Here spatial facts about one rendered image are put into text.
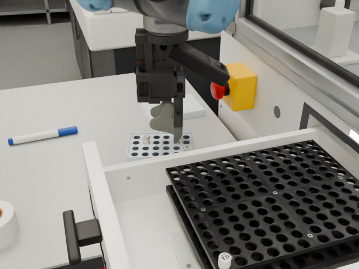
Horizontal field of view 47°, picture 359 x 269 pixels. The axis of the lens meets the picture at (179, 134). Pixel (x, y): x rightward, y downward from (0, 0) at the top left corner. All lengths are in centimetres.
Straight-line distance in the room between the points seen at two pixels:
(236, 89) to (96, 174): 37
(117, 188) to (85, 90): 54
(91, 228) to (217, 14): 26
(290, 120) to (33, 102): 62
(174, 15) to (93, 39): 73
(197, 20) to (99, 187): 21
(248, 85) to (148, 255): 39
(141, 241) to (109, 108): 51
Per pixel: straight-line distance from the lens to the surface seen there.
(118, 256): 40
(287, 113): 71
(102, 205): 45
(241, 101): 79
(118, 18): 119
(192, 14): 46
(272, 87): 74
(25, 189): 77
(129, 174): 56
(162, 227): 55
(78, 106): 100
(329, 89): 60
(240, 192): 50
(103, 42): 120
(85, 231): 45
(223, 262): 41
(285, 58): 69
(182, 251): 50
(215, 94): 79
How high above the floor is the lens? 122
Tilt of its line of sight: 32 degrees down
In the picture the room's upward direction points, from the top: straight up
